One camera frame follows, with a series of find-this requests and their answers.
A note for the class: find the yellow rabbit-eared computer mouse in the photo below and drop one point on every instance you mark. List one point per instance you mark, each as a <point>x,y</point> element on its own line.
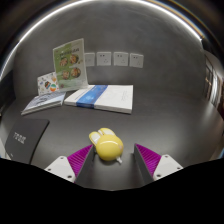
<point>107,146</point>

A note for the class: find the white book with blue band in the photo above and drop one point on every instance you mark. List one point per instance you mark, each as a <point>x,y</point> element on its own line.
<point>106,96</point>

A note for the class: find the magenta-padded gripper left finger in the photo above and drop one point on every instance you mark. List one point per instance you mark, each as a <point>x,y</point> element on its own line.
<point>61,166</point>

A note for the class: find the small white colourful card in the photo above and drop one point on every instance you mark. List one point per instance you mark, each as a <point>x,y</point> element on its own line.
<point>46,85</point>

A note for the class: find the white ceiling light strip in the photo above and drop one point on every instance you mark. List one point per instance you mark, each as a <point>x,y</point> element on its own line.
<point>40,21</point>

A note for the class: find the grey striped magazine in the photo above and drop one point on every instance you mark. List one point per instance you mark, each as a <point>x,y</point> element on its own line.
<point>43,101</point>

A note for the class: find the green food poster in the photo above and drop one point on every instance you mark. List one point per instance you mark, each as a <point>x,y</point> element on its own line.
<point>70,65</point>

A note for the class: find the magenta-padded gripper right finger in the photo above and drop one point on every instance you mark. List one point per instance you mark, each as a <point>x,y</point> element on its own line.
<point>166,166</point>

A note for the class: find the black mouse pad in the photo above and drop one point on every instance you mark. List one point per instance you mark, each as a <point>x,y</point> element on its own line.
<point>25,138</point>

